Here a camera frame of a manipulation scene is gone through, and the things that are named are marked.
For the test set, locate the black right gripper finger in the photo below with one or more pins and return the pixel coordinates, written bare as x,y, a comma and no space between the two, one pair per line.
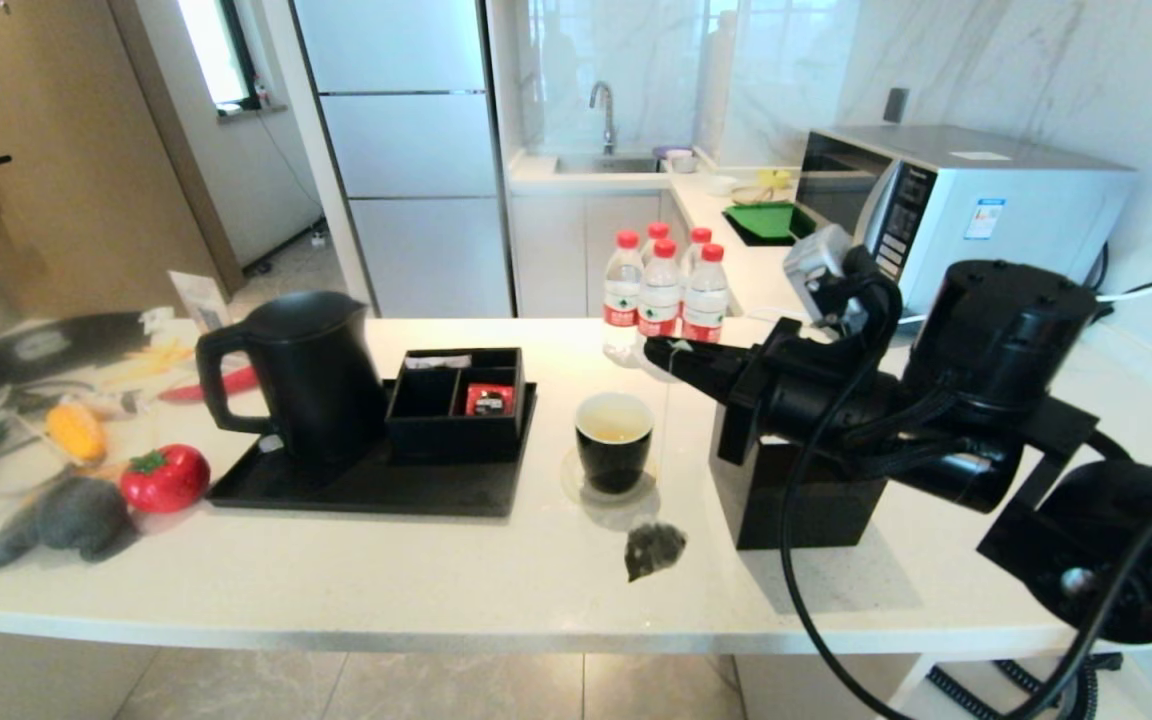
716,385
716,358

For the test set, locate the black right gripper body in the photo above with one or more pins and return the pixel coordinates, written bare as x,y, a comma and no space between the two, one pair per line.
771,400

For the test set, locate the clear sachet of dark tea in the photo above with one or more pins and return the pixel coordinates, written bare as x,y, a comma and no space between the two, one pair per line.
654,552

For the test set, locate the black electric kettle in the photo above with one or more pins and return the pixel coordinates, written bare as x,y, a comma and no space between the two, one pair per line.
321,400

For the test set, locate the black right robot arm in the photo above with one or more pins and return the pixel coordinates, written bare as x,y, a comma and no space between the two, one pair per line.
996,350

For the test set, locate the red coffee sachet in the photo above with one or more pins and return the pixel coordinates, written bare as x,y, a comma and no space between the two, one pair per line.
489,400

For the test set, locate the water bottle red cap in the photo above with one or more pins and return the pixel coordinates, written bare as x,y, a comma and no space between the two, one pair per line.
698,238
658,300
655,234

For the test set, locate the black tissue box white top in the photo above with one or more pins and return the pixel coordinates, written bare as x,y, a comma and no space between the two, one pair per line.
816,510

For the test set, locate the black cup white inside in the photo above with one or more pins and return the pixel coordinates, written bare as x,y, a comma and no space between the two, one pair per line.
614,462

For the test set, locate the green plastic tray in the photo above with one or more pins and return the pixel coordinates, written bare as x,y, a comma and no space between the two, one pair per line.
761,220

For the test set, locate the small white bowl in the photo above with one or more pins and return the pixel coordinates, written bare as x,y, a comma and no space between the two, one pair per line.
720,186

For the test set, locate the clear round coaster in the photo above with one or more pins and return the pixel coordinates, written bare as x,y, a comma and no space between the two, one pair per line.
568,482

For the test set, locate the yellow bowl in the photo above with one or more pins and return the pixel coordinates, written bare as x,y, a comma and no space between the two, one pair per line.
774,180

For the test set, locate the white base cabinet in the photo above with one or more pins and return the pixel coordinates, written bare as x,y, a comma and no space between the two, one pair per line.
556,250

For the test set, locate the purple bowl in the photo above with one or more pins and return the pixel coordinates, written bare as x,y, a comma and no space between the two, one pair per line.
674,157

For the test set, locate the steel kitchen sink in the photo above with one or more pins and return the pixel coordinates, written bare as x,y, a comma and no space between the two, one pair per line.
601,165

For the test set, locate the black compartment organizer box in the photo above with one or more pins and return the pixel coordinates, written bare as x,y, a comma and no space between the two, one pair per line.
451,440

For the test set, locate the chrome kitchen faucet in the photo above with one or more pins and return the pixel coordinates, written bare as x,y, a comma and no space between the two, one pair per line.
605,110

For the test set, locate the white paper sachet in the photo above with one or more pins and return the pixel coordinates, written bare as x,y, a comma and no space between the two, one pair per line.
436,362

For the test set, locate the silver microwave oven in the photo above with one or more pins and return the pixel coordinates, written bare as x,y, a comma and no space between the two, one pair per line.
1016,200

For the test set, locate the black serving tray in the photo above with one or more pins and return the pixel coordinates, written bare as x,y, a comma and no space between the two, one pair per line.
386,492

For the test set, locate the red toy chili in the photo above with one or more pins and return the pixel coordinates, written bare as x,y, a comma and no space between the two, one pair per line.
236,382

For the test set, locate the small paper card sign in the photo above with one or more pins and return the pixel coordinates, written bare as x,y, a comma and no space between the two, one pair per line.
201,298

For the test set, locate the red toy tomato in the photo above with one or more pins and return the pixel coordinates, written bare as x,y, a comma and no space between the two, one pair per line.
166,480

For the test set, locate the window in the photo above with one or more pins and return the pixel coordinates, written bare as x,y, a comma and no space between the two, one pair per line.
211,50

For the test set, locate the yellow toy corn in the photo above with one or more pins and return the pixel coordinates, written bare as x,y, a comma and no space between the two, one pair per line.
76,432

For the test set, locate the printed placemat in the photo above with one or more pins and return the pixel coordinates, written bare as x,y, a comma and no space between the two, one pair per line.
46,350

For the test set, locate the grey wall outlet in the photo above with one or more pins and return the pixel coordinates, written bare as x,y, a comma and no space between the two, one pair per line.
894,107

